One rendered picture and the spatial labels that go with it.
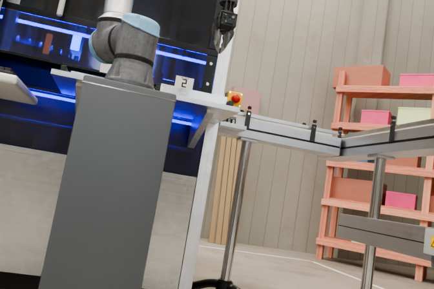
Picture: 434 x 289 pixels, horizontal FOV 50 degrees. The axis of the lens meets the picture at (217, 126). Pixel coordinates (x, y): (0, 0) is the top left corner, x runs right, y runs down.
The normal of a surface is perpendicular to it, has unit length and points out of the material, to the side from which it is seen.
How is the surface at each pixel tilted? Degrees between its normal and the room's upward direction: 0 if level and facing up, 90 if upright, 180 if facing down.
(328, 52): 90
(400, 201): 90
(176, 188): 90
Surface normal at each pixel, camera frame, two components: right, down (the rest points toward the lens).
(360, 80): -0.58, -0.21
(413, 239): -0.96, -0.19
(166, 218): 0.23, -0.11
